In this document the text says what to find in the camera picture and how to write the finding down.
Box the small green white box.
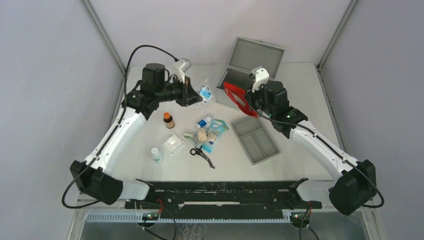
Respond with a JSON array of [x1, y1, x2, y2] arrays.
[[183, 132, 194, 139]]

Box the grey plastic divider tray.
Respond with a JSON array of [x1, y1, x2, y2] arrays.
[[231, 116, 281, 166]]

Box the clear bottle white cap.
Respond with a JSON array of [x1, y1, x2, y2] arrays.
[[150, 147, 165, 163]]

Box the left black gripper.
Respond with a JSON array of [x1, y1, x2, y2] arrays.
[[155, 75, 202, 108]]

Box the beige bandage roll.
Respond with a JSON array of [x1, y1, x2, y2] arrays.
[[197, 127, 208, 143]]

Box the red first aid pouch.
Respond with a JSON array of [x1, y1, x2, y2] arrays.
[[224, 82, 258, 118]]

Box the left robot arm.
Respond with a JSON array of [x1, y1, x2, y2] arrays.
[[70, 58, 202, 209]]

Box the grey metal medicine box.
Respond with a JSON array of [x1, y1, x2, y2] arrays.
[[215, 37, 285, 107]]

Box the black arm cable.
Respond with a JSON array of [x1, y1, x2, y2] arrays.
[[61, 44, 180, 210], [246, 74, 386, 209]]

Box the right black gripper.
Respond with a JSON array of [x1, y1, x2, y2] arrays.
[[244, 81, 275, 118]]

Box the blue plaster packet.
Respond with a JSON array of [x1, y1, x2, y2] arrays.
[[202, 119, 229, 153]]

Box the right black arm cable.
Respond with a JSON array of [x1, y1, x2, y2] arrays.
[[246, 74, 386, 209]]

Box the brown bottle orange cap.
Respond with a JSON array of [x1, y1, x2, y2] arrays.
[[163, 112, 175, 129]]

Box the black medical scissors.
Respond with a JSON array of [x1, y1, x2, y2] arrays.
[[190, 146, 216, 169]]

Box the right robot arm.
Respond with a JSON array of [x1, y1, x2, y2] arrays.
[[244, 80, 385, 216]]

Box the bagged white gauze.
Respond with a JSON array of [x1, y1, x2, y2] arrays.
[[160, 131, 186, 156]]

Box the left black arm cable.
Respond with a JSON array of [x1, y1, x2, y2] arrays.
[[61, 44, 180, 210]]

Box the bagged small blue box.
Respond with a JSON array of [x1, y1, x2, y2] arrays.
[[198, 78, 214, 108]]

